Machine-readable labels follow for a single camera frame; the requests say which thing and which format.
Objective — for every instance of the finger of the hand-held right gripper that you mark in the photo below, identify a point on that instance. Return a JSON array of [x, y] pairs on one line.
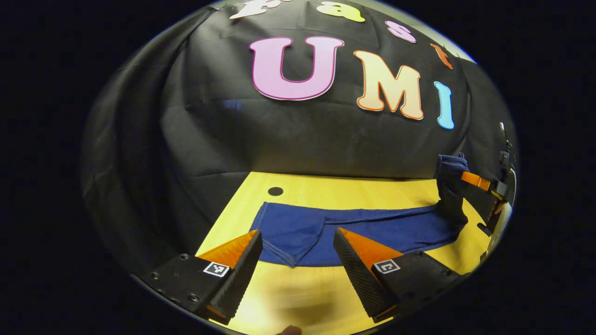
[[475, 180]]

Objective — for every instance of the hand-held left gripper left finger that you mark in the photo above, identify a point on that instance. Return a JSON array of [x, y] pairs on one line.
[[240, 279]]

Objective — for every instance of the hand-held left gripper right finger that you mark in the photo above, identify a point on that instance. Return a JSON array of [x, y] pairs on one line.
[[358, 274]]

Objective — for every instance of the blue jeans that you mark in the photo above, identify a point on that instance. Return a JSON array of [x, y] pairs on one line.
[[372, 228]]

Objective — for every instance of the black backdrop cloth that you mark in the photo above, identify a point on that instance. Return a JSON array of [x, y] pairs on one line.
[[279, 139]]

